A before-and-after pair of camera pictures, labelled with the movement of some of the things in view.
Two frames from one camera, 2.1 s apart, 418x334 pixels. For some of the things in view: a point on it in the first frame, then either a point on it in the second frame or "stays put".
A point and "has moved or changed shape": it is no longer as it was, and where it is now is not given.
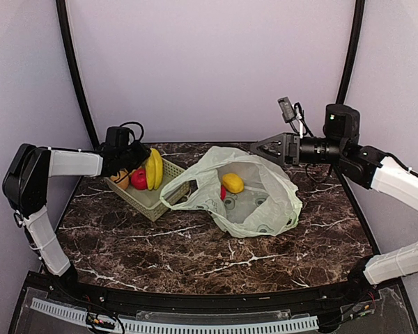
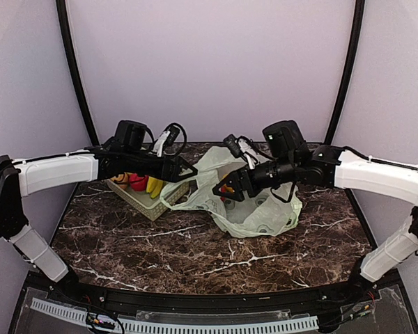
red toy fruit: x=223 y=192 stays put
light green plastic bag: x=268 y=204 stays put
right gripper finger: x=276 y=156 → x=237 y=196
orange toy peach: x=123 y=183 stays put
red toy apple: x=138 y=179 stays put
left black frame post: x=64 y=24 stays put
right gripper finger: x=276 y=142 → x=228 y=179
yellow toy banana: x=154 y=170 has moved or changed shape
